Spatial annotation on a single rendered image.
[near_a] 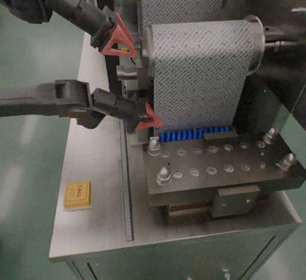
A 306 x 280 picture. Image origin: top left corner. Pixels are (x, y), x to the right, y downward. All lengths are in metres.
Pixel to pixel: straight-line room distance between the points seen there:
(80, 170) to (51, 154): 1.36
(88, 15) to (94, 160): 0.46
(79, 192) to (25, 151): 1.57
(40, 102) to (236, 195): 0.50
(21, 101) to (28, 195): 1.45
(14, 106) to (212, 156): 0.48
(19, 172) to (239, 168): 1.77
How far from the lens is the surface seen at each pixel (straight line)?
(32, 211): 1.91
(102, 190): 0.76
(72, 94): 0.57
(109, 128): 0.93
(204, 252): 0.82
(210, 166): 0.65
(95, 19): 0.56
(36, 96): 0.58
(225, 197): 0.63
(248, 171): 0.67
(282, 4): 0.74
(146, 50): 0.60
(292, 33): 0.69
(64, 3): 0.56
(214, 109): 0.70
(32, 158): 2.20
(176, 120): 0.69
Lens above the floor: 1.53
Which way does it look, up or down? 43 degrees down
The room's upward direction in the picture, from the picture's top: straight up
